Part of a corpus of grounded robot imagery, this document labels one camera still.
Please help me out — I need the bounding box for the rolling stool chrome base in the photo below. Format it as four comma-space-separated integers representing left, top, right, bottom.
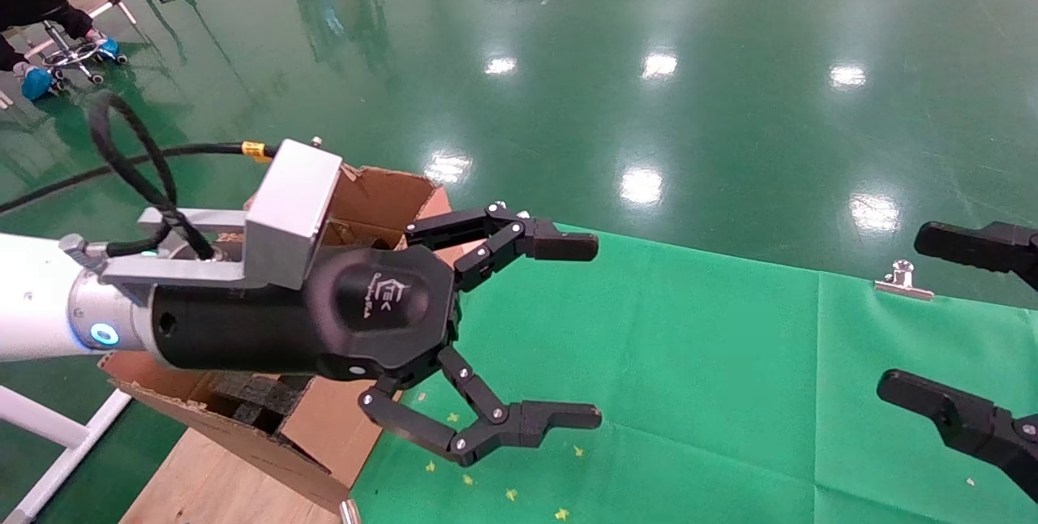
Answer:
41, 21, 128, 87

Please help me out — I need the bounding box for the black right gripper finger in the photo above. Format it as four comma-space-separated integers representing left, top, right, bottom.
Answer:
913, 221, 1038, 291
876, 370, 1038, 505

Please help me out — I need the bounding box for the black foam block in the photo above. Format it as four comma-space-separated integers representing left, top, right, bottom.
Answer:
199, 370, 313, 436

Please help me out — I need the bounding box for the white metal frame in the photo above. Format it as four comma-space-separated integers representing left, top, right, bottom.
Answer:
0, 384, 132, 524

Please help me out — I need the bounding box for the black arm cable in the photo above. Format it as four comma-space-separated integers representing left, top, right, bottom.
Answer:
0, 92, 278, 261

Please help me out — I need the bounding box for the silver binder clip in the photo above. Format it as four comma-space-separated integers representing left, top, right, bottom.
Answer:
874, 260, 935, 302

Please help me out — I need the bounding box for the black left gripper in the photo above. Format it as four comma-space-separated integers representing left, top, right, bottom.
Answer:
150, 202, 603, 466

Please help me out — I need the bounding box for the large open cardboard carton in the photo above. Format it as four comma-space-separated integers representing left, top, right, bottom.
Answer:
97, 163, 467, 513

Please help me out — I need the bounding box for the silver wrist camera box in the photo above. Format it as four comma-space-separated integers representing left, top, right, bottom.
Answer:
101, 137, 342, 306

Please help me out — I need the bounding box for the green table cloth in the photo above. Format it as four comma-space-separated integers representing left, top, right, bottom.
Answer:
349, 220, 1038, 524

